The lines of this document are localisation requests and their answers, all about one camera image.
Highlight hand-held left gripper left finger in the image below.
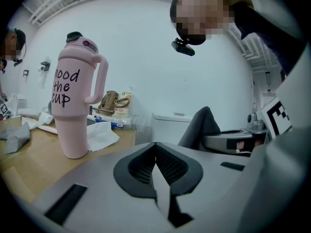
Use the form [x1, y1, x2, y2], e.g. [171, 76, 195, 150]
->
[113, 142, 157, 199]

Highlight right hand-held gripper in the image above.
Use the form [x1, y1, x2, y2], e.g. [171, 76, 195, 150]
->
[203, 97, 293, 156]

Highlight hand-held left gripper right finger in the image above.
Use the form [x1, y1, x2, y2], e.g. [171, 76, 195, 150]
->
[155, 142, 204, 197]

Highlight dark grey cloth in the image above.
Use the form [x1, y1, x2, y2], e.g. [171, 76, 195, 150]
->
[178, 106, 222, 152]

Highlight light grey cloth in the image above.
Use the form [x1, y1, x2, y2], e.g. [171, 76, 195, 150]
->
[0, 122, 32, 155]

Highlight white tissue paper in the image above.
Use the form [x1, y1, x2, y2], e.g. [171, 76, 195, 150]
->
[86, 122, 121, 153]

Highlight clear blue and white package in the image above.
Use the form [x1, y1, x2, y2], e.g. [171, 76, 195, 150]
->
[93, 115, 137, 131]

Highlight metal rod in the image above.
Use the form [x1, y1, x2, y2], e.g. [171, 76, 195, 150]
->
[90, 106, 115, 115]

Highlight orange and green packet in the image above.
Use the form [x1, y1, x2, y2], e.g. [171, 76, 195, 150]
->
[113, 91, 134, 117]

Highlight brown leather handbag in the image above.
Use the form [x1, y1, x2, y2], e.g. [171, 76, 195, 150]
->
[98, 90, 131, 112]

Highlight crumpled white paper sheet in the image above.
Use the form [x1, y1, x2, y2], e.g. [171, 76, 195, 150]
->
[21, 111, 58, 134]

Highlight person's dark top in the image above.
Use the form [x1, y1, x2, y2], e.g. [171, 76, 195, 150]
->
[213, 0, 306, 76]

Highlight person's head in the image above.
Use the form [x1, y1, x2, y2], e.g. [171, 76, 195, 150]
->
[170, 0, 235, 46]

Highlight pink tumbler cup with handle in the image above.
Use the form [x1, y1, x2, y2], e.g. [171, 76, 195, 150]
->
[51, 31, 109, 160]

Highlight black head-worn camera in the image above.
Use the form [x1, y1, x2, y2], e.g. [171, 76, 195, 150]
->
[171, 38, 196, 57]

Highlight black wall paper holder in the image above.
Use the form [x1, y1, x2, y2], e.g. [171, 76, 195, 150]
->
[39, 61, 52, 73]

